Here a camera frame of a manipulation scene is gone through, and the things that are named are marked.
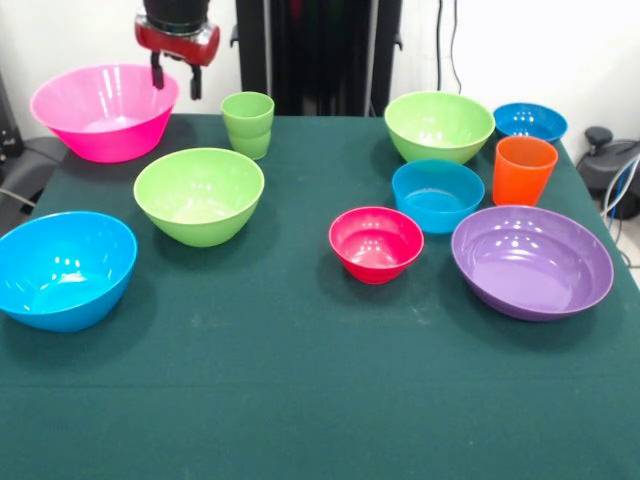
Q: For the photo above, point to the small dark blue bowl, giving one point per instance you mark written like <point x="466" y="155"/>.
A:
<point x="530" y="125"/>

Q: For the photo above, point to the black pedestal leg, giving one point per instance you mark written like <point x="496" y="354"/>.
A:
<point x="597" y="170"/>
<point x="30" y="170"/>

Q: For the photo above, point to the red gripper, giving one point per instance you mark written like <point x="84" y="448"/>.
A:
<point x="175" y="47"/>

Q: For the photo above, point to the blue straight-sided bowl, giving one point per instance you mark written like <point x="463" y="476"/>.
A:
<point x="438" y="205"/>

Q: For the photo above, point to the orange plastic cup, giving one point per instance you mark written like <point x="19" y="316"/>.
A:
<point x="522" y="175"/>

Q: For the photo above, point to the large pink plastic bowl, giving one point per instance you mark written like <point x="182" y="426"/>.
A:
<point x="105" y="140"/>

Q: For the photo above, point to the green plastic cup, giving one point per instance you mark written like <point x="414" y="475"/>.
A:
<point x="247" y="130"/>

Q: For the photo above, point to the green plastic bowl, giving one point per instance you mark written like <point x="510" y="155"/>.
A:
<point x="437" y="130"/>
<point x="200" y="200"/>

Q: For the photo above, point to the wide purple plastic bowl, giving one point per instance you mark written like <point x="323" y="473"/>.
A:
<point x="530" y="265"/>

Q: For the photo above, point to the large light blue bowl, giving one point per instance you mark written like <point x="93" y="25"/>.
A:
<point x="60" y="275"/>

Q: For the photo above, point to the small crimson plastic bowl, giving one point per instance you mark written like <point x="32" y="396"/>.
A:
<point x="376" y="245"/>

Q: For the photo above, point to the dark green tablecloth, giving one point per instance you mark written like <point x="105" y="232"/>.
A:
<point x="300" y="375"/>

